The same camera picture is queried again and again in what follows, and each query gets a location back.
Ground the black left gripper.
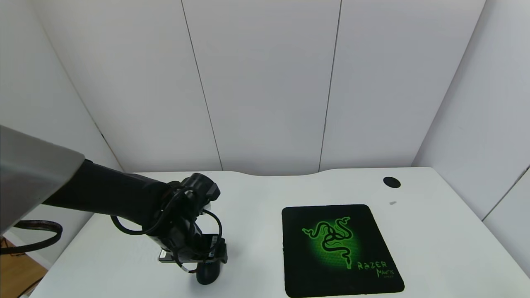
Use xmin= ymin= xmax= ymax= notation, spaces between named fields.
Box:
xmin=159 ymin=216 xmax=228 ymax=285

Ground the black Philips computer mouse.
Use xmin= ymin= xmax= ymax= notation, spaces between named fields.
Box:
xmin=196 ymin=260 xmax=222 ymax=286

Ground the black green Razer mouse pad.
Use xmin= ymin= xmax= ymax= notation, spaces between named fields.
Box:
xmin=281 ymin=204 xmax=405 ymax=298

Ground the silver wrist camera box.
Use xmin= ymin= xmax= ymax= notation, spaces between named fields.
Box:
xmin=158 ymin=249 xmax=196 ymax=264

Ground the thick black arm cable loop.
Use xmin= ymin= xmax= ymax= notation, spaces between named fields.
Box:
xmin=0 ymin=220 xmax=63 ymax=255

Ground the thin black floor cable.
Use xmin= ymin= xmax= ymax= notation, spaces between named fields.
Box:
xmin=0 ymin=237 xmax=21 ymax=258

